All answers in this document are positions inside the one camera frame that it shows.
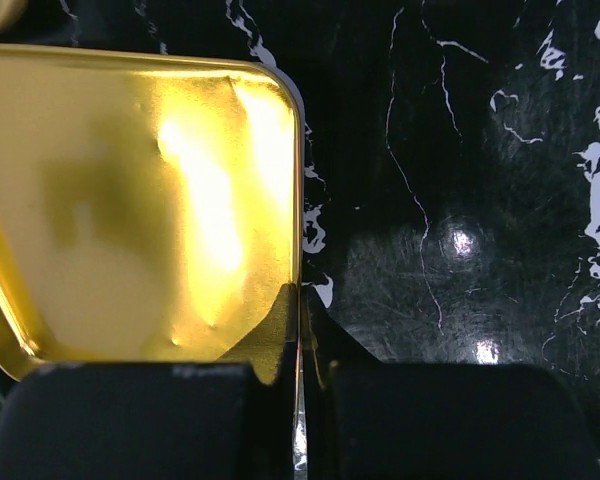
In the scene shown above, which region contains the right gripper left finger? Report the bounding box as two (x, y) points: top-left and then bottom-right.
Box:
(0, 284), (299, 479)

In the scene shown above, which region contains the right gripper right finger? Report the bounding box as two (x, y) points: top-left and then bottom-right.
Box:
(300, 287), (600, 479)

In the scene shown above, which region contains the gold tin lid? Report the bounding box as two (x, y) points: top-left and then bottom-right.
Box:
(0, 44), (304, 384)

